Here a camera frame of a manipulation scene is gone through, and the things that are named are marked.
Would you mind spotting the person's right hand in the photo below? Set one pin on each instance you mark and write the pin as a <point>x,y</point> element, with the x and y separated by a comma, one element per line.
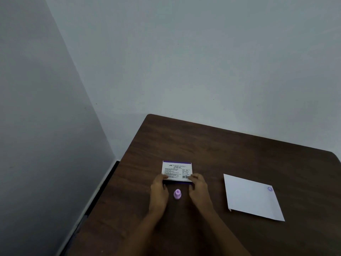
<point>200,194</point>

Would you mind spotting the person's left hand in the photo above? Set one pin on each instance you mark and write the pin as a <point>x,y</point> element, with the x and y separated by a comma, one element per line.
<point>158,194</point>

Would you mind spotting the person's right fingers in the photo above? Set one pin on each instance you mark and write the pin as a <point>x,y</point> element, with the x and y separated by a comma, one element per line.
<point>196,178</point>

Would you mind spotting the person's left fingers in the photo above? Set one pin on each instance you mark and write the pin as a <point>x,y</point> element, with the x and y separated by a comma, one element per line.
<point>161,177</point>

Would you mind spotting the white and purple stamp pad box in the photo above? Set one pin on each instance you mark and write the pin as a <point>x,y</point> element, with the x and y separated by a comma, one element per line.
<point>177,171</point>

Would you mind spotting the person's right forearm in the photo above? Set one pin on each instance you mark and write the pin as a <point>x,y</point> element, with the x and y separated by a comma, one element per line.
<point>226,234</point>

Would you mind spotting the person's left forearm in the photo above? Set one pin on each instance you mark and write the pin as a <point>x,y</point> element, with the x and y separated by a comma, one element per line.
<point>141,234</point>

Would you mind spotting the small purple round stamp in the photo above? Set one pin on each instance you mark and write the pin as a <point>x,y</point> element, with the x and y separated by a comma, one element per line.
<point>177,194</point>

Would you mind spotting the white envelope with purple stamp mark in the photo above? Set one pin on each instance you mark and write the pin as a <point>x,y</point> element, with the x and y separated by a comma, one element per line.
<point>251,198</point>

